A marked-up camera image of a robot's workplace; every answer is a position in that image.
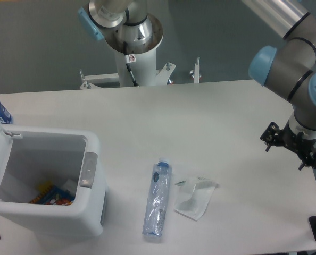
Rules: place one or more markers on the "crumpled white paper wrapper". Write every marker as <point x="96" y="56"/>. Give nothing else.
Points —
<point x="194" y="196"/>

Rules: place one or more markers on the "white paper in bin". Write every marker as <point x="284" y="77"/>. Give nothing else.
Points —
<point x="70" y="186"/>

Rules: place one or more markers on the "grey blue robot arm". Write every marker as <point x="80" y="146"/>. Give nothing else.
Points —
<point x="288" y="72"/>

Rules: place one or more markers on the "grey trash can push button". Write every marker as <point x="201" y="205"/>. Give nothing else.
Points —
<point x="88" y="170"/>

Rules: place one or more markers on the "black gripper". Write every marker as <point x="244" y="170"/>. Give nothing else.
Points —
<point x="296" y="143"/>

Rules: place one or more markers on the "white bracket with bolt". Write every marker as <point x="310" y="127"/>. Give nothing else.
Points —
<point x="195" y="73"/>

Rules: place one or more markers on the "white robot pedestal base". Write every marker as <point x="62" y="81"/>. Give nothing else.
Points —
<point x="134" y="49"/>

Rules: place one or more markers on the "colourful snack wrapper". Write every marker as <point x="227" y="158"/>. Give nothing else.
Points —
<point x="50" y="194"/>

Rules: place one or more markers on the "empty clear plastic bottle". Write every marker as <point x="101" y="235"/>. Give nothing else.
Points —
<point x="157" y="201"/>

